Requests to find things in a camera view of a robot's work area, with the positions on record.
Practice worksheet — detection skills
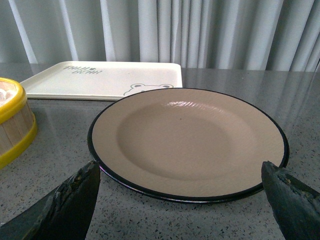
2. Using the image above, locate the grey pleated curtain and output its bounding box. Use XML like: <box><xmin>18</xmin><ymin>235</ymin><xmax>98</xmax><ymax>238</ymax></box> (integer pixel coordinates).
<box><xmin>0</xmin><ymin>0</ymin><xmax>320</xmax><ymax>72</ymax></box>

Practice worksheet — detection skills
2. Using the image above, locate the wooden steamer with yellow rims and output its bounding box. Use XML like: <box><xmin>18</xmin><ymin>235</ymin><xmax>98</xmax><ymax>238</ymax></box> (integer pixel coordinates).
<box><xmin>0</xmin><ymin>77</ymin><xmax>38</xmax><ymax>168</ymax></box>

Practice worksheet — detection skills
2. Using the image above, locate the beige plate with black rim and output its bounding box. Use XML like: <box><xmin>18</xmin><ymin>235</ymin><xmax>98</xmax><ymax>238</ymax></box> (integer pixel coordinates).
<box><xmin>87</xmin><ymin>88</ymin><xmax>290</xmax><ymax>204</ymax></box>

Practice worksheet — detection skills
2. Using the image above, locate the cream bear tray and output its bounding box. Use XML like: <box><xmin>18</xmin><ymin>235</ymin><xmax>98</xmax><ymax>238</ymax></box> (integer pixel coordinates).
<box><xmin>21</xmin><ymin>61</ymin><xmax>183</xmax><ymax>101</ymax></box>

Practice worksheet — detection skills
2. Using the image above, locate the white steamer liner cloth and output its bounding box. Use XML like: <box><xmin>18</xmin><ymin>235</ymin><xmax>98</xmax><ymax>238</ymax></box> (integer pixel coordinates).
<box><xmin>0</xmin><ymin>81</ymin><xmax>17</xmax><ymax>106</ymax></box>

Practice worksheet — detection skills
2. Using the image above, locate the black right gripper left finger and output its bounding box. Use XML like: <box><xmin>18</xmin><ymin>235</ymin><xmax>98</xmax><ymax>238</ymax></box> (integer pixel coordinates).
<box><xmin>0</xmin><ymin>161</ymin><xmax>100</xmax><ymax>240</ymax></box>

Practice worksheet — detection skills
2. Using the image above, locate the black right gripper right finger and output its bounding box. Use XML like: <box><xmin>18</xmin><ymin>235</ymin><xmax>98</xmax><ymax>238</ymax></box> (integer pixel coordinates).
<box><xmin>261</xmin><ymin>161</ymin><xmax>320</xmax><ymax>240</ymax></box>

